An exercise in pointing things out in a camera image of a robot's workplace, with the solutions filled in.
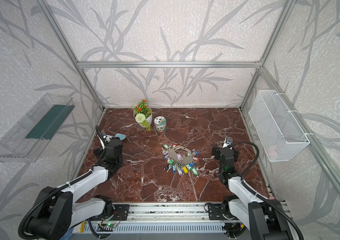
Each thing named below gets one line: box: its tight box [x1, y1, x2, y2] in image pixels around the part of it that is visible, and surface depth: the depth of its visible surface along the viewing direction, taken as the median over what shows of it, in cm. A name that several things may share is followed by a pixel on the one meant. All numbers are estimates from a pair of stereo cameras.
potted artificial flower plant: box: [131, 99, 157, 132], surface depth 101 cm
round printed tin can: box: [154, 116, 167, 133], surface depth 104 cm
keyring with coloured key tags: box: [161, 144, 199, 176], surface depth 93 cm
